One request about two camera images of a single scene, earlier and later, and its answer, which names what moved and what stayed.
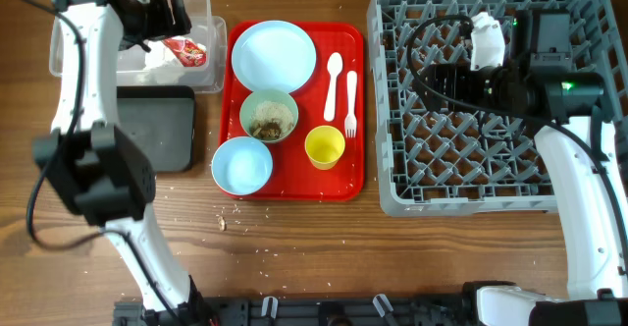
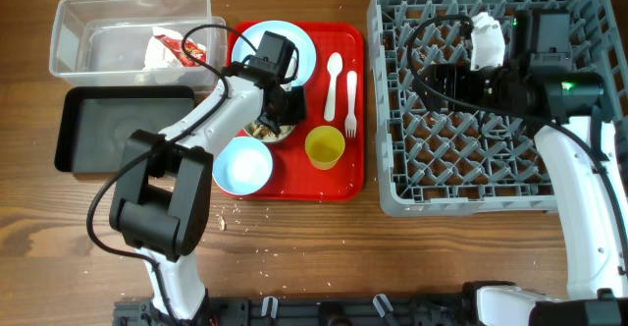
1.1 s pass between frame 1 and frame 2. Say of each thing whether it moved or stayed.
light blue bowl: stayed
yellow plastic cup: stayed
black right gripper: stayed
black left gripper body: moved
